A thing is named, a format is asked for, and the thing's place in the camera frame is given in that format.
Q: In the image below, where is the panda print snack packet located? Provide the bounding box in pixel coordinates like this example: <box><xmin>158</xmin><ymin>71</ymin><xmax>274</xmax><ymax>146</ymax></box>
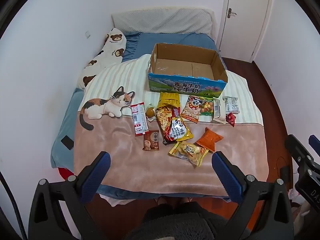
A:
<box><xmin>180</xmin><ymin>96</ymin><xmax>202</xmax><ymax>125</ymax></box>

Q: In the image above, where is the white quilted pillow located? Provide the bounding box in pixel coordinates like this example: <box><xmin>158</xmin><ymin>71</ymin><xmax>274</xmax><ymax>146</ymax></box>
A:
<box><xmin>111</xmin><ymin>8</ymin><xmax>215</xmax><ymax>35</ymax></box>

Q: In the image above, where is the white door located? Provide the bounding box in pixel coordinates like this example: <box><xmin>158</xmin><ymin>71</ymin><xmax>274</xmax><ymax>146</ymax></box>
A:
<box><xmin>216</xmin><ymin>0</ymin><xmax>274</xmax><ymax>63</ymax></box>

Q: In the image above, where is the yellow snack bag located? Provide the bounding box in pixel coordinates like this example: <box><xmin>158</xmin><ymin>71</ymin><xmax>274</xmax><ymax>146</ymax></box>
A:
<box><xmin>159</xmin><ymin>92</ymin><xmax>181</xmax><ymax>110</ymax></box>

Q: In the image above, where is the black flat device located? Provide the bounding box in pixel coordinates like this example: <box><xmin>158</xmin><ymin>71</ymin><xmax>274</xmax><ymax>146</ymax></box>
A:
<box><xmin>61</xmin><ymin>135</ymin><xmax>75</xmax><ymax>151</ymax></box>

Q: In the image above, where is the brown snack packet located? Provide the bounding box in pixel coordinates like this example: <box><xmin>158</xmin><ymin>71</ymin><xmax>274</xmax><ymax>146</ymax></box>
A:
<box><xmin>143</xmin><ymin>130</ymin><xmax>160</xmax><ymax>152</ymax></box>

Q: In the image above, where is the black floor cable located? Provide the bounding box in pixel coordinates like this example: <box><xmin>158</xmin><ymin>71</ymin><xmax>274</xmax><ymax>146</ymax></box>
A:
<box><xmin>276</xmin><ymin>156</ymin><xmax>292</xmax><ymax>188</ymax></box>

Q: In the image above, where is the blue bed sheet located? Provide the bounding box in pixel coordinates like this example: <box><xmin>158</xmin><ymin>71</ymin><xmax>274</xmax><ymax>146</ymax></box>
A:
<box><xmin>50</xmin><ymin>31</ymin><xmax>227</xmax><ymax>203</ymax></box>

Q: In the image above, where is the clear packed braised egg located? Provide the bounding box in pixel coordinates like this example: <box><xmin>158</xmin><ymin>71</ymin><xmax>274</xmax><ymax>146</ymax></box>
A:
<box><xmin>146</xmin><ymin>103</ymin><xmax>156</xmax><ymax>122</ymax></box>

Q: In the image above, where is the printed cardboard box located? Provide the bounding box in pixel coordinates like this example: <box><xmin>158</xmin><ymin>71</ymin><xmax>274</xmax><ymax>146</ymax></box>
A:
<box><xmin>147</xmin><ymin>43</ymin><xmax>228</xmax><ymax>96</ymax></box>

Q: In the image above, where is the yellow biscuit packet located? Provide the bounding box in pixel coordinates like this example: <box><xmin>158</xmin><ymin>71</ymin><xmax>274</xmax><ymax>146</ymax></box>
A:
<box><xmin>168</xmin><ymin>141</ymin><xmax>208</xmax><ymax>167</ymax></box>

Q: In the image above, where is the red object under bed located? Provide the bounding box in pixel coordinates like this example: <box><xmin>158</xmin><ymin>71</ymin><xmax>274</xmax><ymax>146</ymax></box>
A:
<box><xmin>57</xmin><ymin>167</ymin><xmax>75</xmax><ymax>180</ymax></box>

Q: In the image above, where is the green ball snack packet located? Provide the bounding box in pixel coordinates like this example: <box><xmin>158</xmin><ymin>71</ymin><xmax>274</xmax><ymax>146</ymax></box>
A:
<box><xmin>199</xmin><ymin>97</ymin><xmax>215</xmax><ymax>117</ymax></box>

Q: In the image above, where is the white grey printed packet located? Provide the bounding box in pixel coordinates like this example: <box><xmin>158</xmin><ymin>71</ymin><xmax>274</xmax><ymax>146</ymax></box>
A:
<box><xmin>222</xmin><ymin>96</ymin><xmax>240</xmax><ymax>114</ymax></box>

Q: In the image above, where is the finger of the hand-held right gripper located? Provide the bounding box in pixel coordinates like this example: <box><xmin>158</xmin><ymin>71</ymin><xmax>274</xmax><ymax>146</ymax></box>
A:
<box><xmin>284</xmin><ymin>134</ymin><xmax>314</xmax><ymax>166</ymax></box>
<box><xmin>308</xmin><ymin>134</ymin><xmax>320</xmax><ymax>153</ymax></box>

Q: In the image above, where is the bear print pillow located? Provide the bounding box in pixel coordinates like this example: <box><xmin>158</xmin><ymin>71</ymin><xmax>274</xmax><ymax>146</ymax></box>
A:
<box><xmin>76</xmin><ymin>27</ymin><xmax>127</xmax><ymax>90</ymax></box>

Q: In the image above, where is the cat printed blanket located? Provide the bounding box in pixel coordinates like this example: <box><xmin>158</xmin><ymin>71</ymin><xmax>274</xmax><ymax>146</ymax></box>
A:
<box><xmin>72</xmin><ymin>54</ymin><xmax>266</xmax><ymax>196</ymax></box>

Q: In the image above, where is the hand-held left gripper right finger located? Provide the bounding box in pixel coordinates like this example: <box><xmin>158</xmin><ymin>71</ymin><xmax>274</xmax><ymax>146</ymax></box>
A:
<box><xmin>211</xmin><ymin>151</ymin><xmax>294</xmax><ymax>240</ymax></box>

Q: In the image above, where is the person's right forearm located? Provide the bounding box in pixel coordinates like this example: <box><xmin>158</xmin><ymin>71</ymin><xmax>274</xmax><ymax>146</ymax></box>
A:
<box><xmin>291</xmin><ymin>201</ymin><xmax>317</xmax><ymax>233</ymax></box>

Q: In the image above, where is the large noodle snack bag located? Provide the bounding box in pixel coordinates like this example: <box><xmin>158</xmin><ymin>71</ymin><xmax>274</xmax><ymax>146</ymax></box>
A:
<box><xmin>155</xmin><ymin>105</ymin><xmax>194</xmax><ymax>146</ymax></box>

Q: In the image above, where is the plain white snack packet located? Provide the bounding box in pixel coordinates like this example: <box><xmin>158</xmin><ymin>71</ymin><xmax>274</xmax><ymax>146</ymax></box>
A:
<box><xmin>213</xmin><ymin>97</ymin><xmax>227</xmax><ymax>124</ymax></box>

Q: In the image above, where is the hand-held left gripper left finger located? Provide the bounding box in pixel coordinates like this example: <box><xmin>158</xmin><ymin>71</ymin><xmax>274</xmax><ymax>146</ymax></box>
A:
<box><xmin>28</xmin><ymin>151</ymin><xmax>112</xmax><ymax>240</ymax></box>

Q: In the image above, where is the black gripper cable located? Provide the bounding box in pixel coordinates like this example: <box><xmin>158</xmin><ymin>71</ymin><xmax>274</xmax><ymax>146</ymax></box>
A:
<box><xmin>0</xmin><ymin>171</ymin><xmax>28</xmax><ymax>240</ymax></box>

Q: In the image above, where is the orange snack packet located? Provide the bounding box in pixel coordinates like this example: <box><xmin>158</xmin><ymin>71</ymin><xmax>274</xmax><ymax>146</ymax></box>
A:
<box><xmin>196</xmin><ymin>127</ymin><xmax>224</xmax><ymax>152</ymax></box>

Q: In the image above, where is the small red snack packet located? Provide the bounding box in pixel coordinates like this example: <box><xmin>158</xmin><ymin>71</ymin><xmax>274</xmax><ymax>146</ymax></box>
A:
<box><xmin>225</xmin><ymin>112</ymin><xmax>237</xmax><ymax>127</ymax></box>

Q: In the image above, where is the red and white snack packet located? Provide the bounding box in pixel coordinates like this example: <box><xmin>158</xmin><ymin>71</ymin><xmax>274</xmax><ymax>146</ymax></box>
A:
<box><xmin>130</xmin><ymin>102</ymin><xmax>149</xmax><ymax>137</ymax></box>

